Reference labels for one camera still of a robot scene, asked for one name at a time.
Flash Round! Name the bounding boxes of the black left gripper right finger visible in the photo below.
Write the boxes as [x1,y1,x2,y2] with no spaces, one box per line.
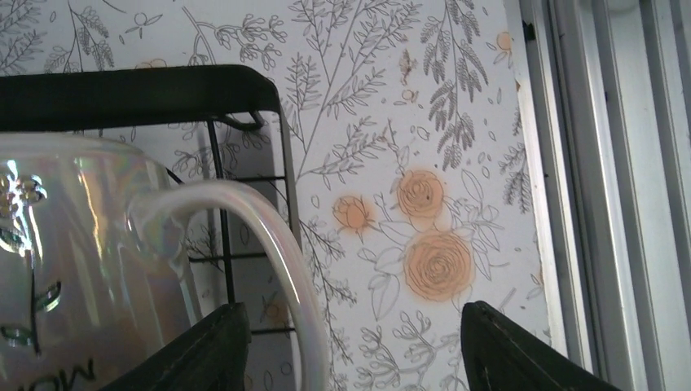
[460,301,616,391]

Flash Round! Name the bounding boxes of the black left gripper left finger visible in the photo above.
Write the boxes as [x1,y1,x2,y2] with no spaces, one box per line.
[103,303,251,391]

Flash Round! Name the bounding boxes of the floral iridescent white mug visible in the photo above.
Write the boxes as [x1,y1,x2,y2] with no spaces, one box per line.
[1,133,328,390]

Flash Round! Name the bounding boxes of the floral patterned table mat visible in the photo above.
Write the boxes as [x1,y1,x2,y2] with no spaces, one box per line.
[1,1,561,390]

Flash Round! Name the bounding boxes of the black wire dish rack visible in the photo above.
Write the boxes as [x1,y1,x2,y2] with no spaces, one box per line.
[0,64,303,391]

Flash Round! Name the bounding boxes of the aluminium mounting rail frame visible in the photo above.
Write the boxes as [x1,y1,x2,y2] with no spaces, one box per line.
[505,1,690,390]

